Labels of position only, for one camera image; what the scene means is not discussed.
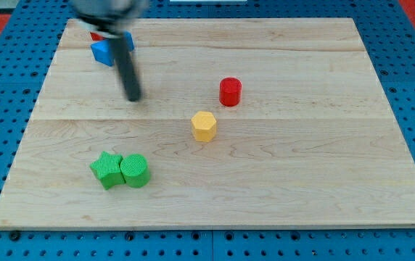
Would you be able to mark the grey robot arm end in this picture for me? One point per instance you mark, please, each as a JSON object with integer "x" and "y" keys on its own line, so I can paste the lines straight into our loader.
{"x": 108, "y": 18}

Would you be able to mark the red block behind arm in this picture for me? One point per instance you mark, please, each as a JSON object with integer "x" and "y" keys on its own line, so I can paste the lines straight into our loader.
{"x": 96, "y": 37}

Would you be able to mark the yellow hexagon block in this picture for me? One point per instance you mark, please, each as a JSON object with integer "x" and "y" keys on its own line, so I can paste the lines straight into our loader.
{"x": 204, "y": 126}

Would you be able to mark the green star block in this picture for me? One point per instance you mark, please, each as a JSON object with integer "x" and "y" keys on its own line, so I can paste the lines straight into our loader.
{"x": 106, "y": 170}

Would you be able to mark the red cylinder block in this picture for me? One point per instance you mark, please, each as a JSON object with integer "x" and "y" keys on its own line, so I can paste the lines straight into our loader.
{"x": 230, "y": 90}

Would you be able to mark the green cylinder block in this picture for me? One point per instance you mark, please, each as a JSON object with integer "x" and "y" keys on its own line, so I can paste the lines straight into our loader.
{"x": 135, "y": 170}

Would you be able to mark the wooden board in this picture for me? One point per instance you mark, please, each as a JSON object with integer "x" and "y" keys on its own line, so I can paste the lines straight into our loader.
{"x": 313, "y": 143}

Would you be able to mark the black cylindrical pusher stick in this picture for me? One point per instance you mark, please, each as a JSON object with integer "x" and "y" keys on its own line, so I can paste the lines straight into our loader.
{"x": 126, "y": 67}

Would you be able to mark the blue cube block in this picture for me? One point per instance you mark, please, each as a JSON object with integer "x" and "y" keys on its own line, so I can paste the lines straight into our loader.
{"x": 102, "y": 53}

